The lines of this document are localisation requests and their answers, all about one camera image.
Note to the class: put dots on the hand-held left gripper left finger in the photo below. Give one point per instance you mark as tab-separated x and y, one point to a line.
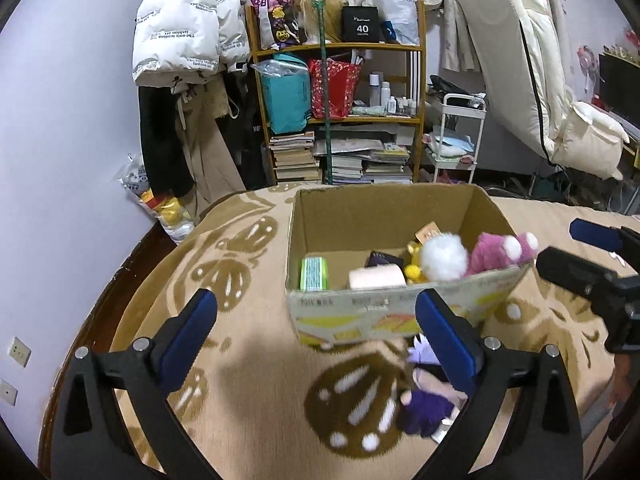
192	325

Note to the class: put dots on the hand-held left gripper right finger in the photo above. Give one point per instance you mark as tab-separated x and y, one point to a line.
445	335

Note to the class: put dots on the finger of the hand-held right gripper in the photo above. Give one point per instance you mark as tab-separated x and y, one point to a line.
565	265
592	232

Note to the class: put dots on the pink plush toy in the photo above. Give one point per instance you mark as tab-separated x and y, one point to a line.
500	252

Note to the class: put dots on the yellow dog plush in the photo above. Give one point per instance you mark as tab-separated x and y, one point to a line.
414	270

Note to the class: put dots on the white-haired purple plush doll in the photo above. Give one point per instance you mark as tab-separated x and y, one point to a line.
425	405

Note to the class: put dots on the fluffy white plush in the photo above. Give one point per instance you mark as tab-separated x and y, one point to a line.
442	257

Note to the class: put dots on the pink white cylinder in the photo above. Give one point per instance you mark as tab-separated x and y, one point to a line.
375	276

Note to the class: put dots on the dark purple pouch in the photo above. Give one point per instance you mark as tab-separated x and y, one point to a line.
384	259

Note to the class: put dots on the green tissue packet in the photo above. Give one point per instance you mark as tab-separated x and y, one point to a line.
314	273

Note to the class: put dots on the printed cardboard box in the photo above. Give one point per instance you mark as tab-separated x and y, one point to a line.
380	215

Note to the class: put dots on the beige patterned blanket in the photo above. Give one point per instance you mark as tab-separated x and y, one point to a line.
250	360

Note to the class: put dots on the clear bag of toys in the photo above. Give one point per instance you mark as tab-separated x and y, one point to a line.
160	210

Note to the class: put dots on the black monitor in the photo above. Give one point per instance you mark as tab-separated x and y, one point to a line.
620	85

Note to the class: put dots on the white trolley cart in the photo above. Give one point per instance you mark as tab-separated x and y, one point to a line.
452	140

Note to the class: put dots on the beige coat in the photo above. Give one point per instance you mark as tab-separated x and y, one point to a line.
210	150

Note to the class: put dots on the black coat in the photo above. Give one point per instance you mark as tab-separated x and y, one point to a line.
160	150

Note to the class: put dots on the pile of magazines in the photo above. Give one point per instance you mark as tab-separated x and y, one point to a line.
375	160

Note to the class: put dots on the cream folded mattress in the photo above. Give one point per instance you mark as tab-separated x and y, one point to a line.
505	60

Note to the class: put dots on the stack of old books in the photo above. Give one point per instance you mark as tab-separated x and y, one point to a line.
295	160

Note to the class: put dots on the dark bag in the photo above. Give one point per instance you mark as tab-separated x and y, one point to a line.
447	85

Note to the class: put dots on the black hanging garment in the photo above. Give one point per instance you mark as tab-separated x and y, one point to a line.
250	125

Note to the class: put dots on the teal bag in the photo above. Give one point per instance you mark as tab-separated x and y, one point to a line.
285	100

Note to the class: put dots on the group of small bottles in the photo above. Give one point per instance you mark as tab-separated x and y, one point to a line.
387	97

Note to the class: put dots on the green pole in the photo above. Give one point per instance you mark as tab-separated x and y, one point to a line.
326	110

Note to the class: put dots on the red patterned bag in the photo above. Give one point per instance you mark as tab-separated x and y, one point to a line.
342	90

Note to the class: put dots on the wooden shelf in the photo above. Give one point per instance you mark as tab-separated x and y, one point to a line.
380	46

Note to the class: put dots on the white plastic bag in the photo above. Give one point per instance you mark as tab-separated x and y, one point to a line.
397	7

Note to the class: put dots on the white puffer jacket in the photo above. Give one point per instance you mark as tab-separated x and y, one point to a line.
185	25

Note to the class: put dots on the black box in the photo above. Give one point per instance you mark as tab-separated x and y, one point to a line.
361	24

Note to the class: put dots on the printed black tote bag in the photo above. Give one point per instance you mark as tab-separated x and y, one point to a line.
277	15

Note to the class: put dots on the blond wig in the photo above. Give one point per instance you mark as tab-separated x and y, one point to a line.
334	15

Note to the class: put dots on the white wall outlet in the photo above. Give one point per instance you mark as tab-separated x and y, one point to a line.
9	392
20	351

